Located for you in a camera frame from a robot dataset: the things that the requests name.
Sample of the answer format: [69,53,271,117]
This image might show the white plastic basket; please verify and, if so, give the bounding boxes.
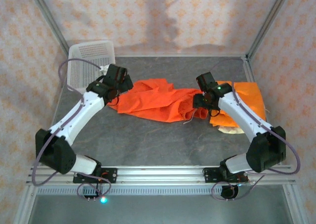
[67,40,117,92]

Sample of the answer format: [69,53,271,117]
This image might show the aluminium frame post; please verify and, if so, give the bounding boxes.
[246,0,294,59]
[26,0,68,52]

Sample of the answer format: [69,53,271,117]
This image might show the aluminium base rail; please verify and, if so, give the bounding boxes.
[26,166,297,186]

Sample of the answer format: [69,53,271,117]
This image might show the cream shorts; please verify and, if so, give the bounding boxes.
[217,124,244,135]

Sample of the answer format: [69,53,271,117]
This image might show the aluminium frame crossbar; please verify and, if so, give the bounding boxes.
[115,52,248,58]

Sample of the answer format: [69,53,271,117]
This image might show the slotted cable duct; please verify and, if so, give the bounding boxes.
[37,187,284,195]

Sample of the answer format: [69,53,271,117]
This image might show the light orange shorts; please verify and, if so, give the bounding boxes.
[209,80,267,129]

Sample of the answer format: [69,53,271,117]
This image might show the black round cable plug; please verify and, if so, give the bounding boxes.
[220,185,240,200]

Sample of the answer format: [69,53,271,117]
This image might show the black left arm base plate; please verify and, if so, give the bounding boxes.
[73,168,118,184]

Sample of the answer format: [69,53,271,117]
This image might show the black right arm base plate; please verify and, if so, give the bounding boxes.
[202,168,250,184]

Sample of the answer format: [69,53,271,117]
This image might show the red-orange shorts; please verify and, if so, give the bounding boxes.
[106,78,210,125]

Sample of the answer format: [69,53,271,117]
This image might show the aluminium side rail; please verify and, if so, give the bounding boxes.
[241,56,259,86]

